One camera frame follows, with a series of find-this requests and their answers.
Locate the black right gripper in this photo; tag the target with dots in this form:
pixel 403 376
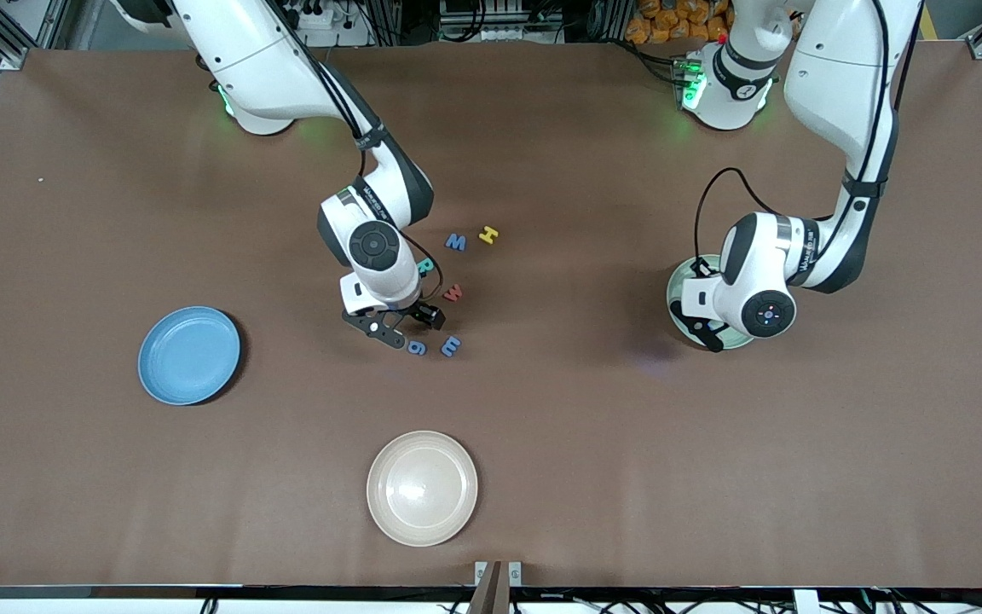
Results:
pixel 417 313

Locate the red foam letter w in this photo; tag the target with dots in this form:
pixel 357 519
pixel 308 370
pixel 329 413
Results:
pixel 453 295

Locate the blue foam letter g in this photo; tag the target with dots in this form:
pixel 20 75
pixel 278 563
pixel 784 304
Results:
pixel 416 349

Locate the teal foam letter R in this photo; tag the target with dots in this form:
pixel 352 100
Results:
pixel 426 267

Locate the blue foam letter M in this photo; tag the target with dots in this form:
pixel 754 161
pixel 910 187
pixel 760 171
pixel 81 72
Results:
pixel 456 243

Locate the yellow foam letter H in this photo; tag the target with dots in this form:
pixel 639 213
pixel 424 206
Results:
pixel 488 235

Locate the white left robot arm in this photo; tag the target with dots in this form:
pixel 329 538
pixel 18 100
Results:
pixel 840 77

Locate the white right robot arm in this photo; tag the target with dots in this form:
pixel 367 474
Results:
pixel 269 77

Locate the blue foam letter E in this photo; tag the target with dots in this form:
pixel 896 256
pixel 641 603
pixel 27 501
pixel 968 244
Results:
pixel 447 347

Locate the beige plate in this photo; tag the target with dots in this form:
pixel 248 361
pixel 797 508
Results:
pixel 423 488

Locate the pale green plate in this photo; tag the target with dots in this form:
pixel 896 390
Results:
pixel 675 294

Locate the blue plate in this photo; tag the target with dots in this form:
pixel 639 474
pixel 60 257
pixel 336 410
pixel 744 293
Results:
pixel 188 358

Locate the brown table cover sheet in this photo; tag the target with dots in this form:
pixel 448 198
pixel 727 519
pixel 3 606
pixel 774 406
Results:
pixel 713 477

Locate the white power strip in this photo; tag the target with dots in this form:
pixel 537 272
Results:
pixel 319 17

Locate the bag of orange items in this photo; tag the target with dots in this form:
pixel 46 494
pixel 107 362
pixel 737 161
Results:
pixel 670 21

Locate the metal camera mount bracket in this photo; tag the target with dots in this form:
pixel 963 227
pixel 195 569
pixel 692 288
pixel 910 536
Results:
pixel 487 593

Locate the aluminium frame post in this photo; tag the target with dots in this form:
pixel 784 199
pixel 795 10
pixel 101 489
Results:
pixel 384 21
pixel 610 21

